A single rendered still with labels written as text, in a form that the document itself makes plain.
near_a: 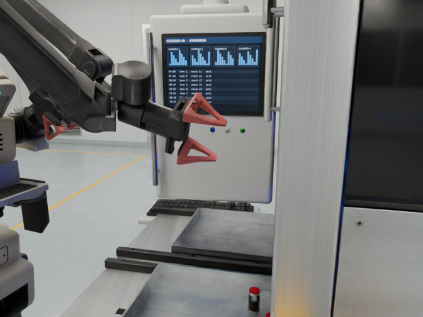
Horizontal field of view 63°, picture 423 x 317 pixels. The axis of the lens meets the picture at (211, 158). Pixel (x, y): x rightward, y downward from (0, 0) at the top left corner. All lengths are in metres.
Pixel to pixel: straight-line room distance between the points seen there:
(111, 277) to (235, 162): 0.75
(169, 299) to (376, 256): 0.48
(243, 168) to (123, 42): 5.39
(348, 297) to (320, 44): 0.25
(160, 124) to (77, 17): 6.47
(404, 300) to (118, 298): 0.55
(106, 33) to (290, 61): 6.48
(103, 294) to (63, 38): 0.62
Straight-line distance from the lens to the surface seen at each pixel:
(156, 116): 0.66
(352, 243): 0.38
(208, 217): 1.12
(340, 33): 0.34
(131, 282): 0.83
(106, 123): 0.67
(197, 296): 0.77
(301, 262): 0.39
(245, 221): 1.10
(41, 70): 0.63
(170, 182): 1.49
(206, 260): 0.86
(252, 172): 1.42
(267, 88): 1.11
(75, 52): 0.97
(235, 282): 0.79
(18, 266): 1.16
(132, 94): 0.64
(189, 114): 0.60
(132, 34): 6.55
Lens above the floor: 1.33
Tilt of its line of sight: 14 degrees down
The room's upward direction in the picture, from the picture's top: straight up
